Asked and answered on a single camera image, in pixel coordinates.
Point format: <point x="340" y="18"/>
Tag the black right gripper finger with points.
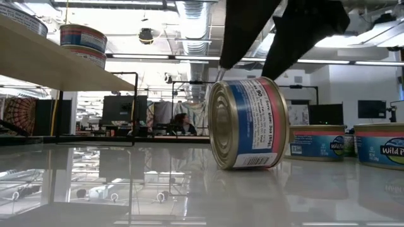
<point x="246" y="31"/>
<point x="303" y="31"/>

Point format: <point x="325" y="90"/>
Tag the gold-lid blue-label seafood can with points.
<point x="88" y="56"/>
<point x="83" y="38"/>
<point x="315" y="145"/>
<point x="378" y="148"/>
<point x="252" y="126"/>

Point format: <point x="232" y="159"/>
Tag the silver-lid green-label seafood can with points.
<point x="349" y="146"/>
<point x="25" y="20"/>

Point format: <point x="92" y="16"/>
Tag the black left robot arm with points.
<point x="12" y="127"/>

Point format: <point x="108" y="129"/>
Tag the light wooden shelf board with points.
<point x="47" y="63"/>

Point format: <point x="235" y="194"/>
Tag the linear ceiling light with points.
<point x="378" y="63"/>
<point x="140" y="56"/>
<point x="195" y="58"/>
<point x="322" y="61"/>
<point x="249" y="60"/>

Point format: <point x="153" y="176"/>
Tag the person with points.
<point x="186" y="127"/>

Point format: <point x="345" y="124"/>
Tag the grey draped cloth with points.
<point x="164" y="112"/>

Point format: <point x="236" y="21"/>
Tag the black partition panel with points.
<point x="44" y="119"/>

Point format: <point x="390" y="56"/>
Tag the red patterned tapestry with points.
<point x="20" y="113"/>

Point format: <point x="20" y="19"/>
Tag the silver ribbed ventilation duct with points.
<point x="194" y="31"/>

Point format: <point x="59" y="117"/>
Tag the black background rig frame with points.
<point x="195" y="82"/>
<point x="296" y="86"/>

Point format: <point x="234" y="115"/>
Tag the white wall poster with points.
<point x="298" y="115"/>

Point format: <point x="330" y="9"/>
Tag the black ceiling dome camera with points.
<point x="146" y="35"/>
<point x="168" y="78"/>

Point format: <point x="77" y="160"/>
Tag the black wall monitor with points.
<point x="372" y="109"/>

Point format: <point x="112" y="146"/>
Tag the black camera on stand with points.
<point x="392" y="113"/>

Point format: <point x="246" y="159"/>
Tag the black metal shelf bracket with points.
<point x="136" y="107"/>

